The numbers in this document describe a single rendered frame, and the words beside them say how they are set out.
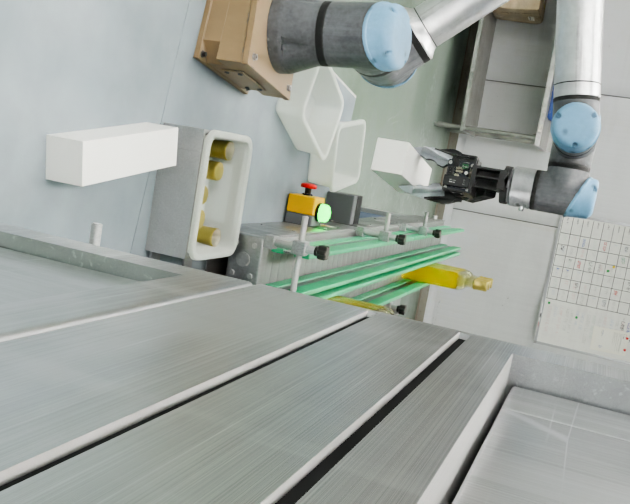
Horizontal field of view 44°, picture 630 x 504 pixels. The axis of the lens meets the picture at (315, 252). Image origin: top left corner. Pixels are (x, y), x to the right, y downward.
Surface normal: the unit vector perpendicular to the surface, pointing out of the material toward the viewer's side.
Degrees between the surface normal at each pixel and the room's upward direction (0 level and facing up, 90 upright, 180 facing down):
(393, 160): 90
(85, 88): 0
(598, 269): 90
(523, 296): 90
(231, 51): 90
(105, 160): 0
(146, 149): 0
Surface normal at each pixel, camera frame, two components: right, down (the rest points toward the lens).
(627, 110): -0.35, 0.05
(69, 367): 0.17, -0.98
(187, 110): 0.92, 0.20
